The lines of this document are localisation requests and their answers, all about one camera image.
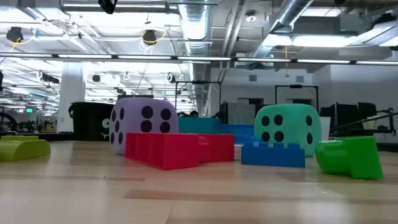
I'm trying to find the large red building block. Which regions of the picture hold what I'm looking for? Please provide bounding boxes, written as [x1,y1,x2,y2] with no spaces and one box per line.
[124,132,211,171]

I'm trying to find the blue building block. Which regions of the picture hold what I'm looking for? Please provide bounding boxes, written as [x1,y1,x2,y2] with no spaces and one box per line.
[241,141,306,169]
[233,134,262,146]

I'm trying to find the purple foam die black dots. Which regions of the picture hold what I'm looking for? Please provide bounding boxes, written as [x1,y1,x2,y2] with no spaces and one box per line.
[109,97,180,156]

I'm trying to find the teal foam die black dots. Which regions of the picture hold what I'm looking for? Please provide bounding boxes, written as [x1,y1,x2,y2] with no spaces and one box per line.
[254,103,323,157]

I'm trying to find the bright green building block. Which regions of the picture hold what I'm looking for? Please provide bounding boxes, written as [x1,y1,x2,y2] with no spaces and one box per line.
[314,135,384,180]

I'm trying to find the dark teal plastic tray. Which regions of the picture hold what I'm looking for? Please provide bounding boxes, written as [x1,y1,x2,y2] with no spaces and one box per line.
[178,116,222,134]

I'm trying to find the grey partition panel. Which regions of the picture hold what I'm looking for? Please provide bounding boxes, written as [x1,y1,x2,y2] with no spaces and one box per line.
[226,101,257,125]

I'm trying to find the long linear ceiling light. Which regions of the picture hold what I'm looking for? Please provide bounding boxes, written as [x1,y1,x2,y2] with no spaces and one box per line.
[0,52,398,66]

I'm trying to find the black round ceiling fixture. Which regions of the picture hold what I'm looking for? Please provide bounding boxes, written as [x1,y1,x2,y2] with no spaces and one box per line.
[142,29,158,46]
[6,26,24,43]

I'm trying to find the black round bin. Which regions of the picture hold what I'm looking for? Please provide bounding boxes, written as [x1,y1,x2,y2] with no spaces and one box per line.
[68,101,114,142]

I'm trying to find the white building column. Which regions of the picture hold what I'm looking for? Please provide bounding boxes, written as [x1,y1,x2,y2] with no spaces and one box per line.
[57,61,86,134]

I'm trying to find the black monitors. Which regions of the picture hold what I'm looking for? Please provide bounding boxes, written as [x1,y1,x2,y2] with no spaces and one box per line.
[320,101,379,138]

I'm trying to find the thin black slanted rod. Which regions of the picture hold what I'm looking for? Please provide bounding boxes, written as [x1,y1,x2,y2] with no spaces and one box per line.
[330,111,398,131]

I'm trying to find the lime green building block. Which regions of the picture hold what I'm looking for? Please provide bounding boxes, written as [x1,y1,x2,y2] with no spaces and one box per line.
[0,135,52,162]

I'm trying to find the thin black station frame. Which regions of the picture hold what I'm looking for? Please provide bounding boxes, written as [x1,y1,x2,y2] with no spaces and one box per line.
[274,84,320,113]
[174,80,223,119]

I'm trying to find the silver round ventilation duct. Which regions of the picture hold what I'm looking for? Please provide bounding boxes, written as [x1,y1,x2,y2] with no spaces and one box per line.
[178,0,213,118]

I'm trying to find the silver slanted ventilation duct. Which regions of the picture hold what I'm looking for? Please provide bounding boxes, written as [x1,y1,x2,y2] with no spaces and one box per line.
[250,0,315,60]

